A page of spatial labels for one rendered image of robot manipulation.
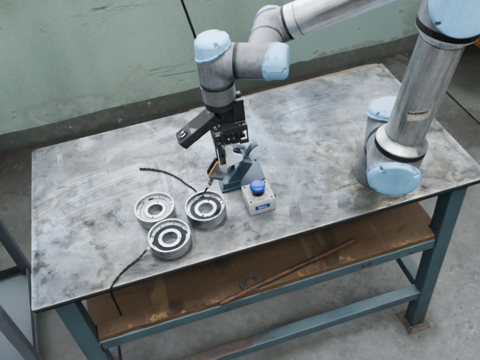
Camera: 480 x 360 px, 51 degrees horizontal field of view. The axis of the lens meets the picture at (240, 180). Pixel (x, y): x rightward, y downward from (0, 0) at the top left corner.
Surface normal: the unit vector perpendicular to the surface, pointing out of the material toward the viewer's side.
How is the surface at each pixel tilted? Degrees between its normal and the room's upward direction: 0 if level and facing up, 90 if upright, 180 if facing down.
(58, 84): 90
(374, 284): 0
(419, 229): 0
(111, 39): 90
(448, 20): 82
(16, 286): 0
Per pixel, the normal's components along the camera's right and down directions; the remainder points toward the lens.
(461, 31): -0.15, 0.61
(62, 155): -0.09, -0.70
